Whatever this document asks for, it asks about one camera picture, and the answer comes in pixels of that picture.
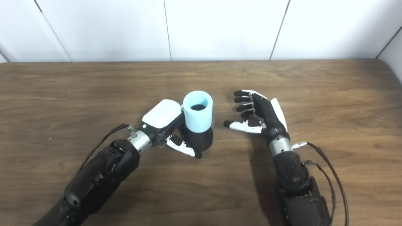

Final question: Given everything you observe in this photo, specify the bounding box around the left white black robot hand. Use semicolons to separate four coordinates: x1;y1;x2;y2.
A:
138;99;203;159

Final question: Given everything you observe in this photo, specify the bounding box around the black flared nozzle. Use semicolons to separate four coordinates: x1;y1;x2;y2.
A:
181;104;214;153

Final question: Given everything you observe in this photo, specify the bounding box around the right arm thin braided cable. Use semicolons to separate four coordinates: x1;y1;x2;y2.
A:
302;160;336;226

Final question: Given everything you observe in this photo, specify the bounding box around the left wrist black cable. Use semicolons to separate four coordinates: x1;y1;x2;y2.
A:
75;124;137;179

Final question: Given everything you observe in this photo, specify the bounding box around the right wrist thick black cable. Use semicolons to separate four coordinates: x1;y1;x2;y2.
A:
291;142;350;226

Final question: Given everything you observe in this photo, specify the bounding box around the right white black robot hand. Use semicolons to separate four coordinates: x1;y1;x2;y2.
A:
223;90;291;142

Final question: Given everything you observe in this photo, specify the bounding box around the light blue cylinder cup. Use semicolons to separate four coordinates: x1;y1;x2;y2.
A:
183;90;214;132

